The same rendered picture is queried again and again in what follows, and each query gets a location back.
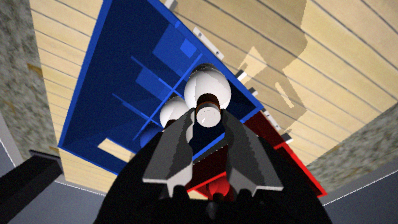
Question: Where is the white bottle with grey label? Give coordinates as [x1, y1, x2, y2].
[184, 63, 231, 127]
[160, 92, 190, 130]

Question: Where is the red crate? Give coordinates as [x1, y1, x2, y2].
[185, 111, 328, 201]

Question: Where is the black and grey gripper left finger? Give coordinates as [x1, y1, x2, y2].
[94, 107, 196, 224]

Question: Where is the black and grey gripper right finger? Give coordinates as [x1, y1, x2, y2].
[220, 108, 332, 224]

